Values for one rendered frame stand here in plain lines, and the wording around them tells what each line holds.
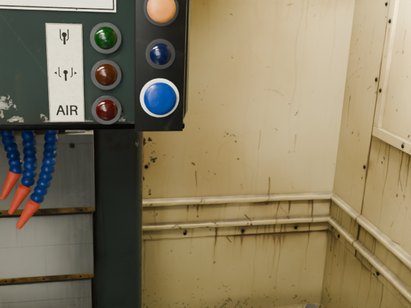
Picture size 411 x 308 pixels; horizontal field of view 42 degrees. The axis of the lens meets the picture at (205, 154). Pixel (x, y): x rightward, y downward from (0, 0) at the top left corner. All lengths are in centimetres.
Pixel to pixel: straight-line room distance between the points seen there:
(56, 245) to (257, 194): 71
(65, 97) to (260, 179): 125
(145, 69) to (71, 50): 7
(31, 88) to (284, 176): 130
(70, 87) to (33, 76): 3
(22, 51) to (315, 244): 150
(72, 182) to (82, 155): 6
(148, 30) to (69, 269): 87
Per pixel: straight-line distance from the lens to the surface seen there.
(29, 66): 49
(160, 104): 49
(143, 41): 49
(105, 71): 48
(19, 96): 50
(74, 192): 119
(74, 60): 49
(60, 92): 49
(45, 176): 69
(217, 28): 156
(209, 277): 180
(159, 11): 48
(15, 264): 128
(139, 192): 125
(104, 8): 48
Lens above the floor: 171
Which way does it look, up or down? 17 degrees down
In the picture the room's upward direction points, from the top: 2 degrees clockwise
